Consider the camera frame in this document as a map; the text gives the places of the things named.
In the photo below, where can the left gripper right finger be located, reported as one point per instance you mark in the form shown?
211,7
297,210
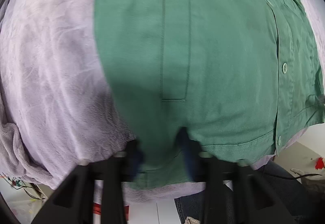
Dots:
234,192

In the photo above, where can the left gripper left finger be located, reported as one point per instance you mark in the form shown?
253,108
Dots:
73,201

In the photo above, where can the green work jacket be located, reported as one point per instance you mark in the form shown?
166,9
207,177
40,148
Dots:
243,76

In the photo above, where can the lilac plush blanket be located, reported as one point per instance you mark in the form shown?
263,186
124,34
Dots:
57,107

